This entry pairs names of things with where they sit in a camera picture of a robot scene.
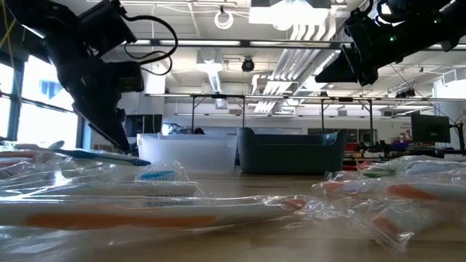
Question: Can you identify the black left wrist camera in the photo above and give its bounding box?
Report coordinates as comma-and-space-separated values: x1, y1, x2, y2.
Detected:
108, 60, 145, 93

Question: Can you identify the black monitor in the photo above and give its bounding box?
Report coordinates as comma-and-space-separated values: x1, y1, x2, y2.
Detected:
124, 114, 164, 138
411, 113, 451, 144

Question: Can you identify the grey-blue plastic bin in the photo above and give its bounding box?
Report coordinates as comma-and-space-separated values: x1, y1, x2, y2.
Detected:
235, 127, 348, 176

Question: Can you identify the black overhead camera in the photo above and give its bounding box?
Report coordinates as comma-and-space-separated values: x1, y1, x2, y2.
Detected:
240, 55, 256, 74

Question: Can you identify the white ceiling light panel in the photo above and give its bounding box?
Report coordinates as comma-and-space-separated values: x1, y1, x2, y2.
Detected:
248, 0, 331, 27

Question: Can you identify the clear frosted plastic bin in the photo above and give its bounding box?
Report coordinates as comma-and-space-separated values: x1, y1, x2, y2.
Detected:
136, 132, 239, 174

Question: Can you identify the black background rig frame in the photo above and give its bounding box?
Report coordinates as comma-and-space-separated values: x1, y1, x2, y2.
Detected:
191, 93, 247, 129
320, 96, 374, 143

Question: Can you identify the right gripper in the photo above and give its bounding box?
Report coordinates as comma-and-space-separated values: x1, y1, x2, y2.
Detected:
314, 6, 402, 87

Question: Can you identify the white cable coil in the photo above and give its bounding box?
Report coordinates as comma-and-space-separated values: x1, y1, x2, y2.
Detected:
213, 9, 235, 31

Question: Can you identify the black aluminium frame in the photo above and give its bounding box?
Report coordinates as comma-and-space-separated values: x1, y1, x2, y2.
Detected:
119, 38, 466, 51

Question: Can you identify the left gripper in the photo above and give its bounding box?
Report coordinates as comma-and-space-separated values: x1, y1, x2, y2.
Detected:
46, 42, 132, 154

